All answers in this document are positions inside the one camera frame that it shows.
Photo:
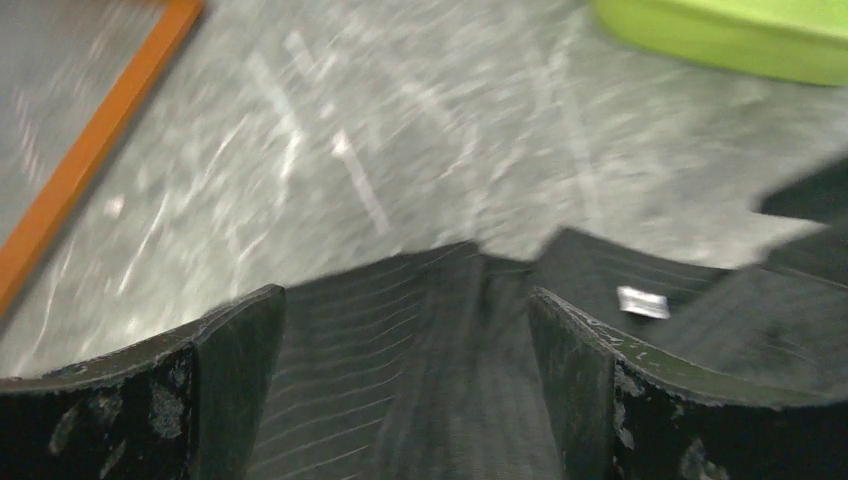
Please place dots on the black pinstriped shirt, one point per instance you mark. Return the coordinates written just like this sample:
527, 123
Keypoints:
423, 366

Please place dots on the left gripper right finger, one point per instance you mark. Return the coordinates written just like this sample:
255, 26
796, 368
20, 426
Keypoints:
621, 408

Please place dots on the orange wooden shoe rack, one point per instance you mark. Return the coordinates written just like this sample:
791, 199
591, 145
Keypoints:
32, 236

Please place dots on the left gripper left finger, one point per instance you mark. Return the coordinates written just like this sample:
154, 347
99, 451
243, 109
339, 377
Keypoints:
184, 404

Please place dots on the lime green plastic basin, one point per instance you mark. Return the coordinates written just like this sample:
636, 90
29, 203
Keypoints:
802, 41

